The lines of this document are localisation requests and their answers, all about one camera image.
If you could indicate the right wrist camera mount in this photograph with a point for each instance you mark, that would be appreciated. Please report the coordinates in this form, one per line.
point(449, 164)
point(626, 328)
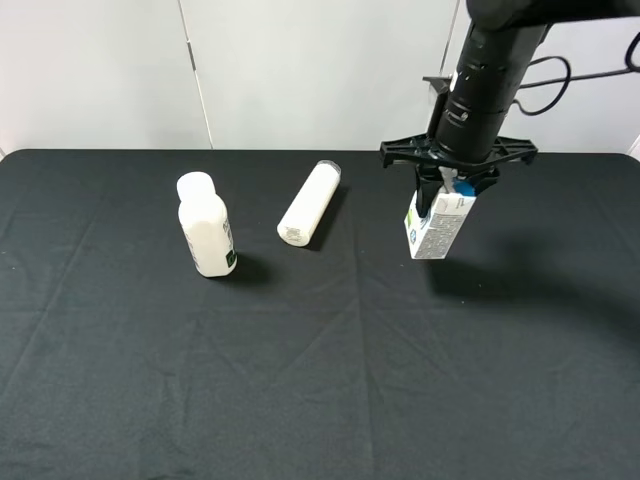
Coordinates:
point(440, 87)

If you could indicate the white plastic bottle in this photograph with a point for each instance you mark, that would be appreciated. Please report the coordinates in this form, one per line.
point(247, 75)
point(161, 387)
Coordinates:
point(203, 217)

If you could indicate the white blue milk carton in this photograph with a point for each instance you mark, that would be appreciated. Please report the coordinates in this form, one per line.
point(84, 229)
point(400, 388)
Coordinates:
point(431, 237)

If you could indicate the white cylindrical tube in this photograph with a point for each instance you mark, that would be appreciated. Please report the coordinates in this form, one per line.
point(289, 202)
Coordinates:
point(299, 223)

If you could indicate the black tablecloth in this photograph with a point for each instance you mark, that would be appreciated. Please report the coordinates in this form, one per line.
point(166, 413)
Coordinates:
point(516, 357)

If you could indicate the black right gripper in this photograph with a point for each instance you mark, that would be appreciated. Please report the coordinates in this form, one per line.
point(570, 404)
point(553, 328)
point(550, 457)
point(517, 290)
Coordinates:
point(422, 151)

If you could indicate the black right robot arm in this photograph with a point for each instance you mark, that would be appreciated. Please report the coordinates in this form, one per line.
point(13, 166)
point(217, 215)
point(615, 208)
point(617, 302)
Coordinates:
point(463, 134)

